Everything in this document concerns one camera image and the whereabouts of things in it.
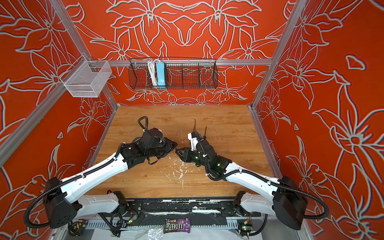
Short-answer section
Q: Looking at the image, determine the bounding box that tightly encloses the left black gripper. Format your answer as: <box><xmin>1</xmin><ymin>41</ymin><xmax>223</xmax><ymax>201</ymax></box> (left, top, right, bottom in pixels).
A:
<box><xmin>147</xmin><ymin>136</ymin><xmax>179</xmax><ymax>159</ymax></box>

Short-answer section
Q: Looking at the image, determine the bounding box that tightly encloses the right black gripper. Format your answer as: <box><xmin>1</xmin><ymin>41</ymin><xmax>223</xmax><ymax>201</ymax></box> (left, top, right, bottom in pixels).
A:
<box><xmin>173</xmin><ymin>147</ymin><xmax>212</xmax><ymax>170</ymax></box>

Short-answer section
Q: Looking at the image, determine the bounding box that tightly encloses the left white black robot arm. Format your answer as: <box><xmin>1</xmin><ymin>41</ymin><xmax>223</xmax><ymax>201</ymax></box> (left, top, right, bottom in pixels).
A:
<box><xmin>23</xmin><ymin>125</ymin><xmax>178</xmax><ymax>229</ymax></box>

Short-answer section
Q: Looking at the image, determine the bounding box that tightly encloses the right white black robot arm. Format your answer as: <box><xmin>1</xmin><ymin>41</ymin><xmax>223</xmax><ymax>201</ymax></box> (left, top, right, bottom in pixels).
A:
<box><xmin>176</xmin><ymin>132</ymin><xmax>330</xmax><ymax>230</ymax></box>

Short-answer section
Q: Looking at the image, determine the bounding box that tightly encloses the purple candy bag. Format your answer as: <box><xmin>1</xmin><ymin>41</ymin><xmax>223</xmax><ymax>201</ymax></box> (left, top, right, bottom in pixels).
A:
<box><xmin>163</xmin><ymin>218</ymin><xmax>191</xmax><ymax>234</ymax></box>

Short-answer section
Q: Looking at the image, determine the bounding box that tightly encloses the light blue box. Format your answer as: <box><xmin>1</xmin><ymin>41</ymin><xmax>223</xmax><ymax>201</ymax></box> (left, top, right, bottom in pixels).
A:
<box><xmin>156</xmin><ymin>62</ymin><xmax>166</xmax><ymax>88</ymax></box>

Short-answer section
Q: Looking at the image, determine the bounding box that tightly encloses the clear plastic sheet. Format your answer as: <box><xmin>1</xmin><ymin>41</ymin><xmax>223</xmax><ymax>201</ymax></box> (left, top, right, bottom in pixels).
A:
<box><xmin>134</xmin><ymin>229</ymin><xmax>165</xmax><ymax>240</ymax></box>

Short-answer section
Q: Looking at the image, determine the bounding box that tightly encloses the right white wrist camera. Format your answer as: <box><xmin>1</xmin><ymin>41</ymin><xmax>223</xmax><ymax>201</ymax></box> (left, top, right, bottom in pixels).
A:
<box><xmin>188</xmin><ymin>132</ymin><xmax>204</xmax><ymax>153</ymax></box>

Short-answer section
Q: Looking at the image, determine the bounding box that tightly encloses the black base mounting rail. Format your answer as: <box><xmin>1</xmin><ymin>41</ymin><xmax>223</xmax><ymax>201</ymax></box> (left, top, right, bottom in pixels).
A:
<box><xmin>127</xmin><ymin>197</ymin><xmax>261</xmax><ymax>217</ymax></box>

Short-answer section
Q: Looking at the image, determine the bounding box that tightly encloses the black wire wall basket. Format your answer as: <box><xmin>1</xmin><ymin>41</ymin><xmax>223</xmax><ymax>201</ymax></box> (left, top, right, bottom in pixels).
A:
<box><xmin>129</xmin><ymin>58</ymin><xmax>219</xmax><ymax>90</ymax></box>

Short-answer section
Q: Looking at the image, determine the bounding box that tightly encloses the white coiled cable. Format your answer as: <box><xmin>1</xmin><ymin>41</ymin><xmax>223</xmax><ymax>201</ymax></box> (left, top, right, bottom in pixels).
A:
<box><xmin>147</xmin><ymin>59</ymin><xmax>159</xmax><ymax>87</ymax></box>

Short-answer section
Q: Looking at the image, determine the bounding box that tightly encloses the clear plastic wall bin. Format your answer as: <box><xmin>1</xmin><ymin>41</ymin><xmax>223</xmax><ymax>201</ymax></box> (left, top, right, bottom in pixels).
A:
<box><xmin>60</xmin><ymin>61</ymin><xmax>112</xmax><ymax>98</ymax></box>

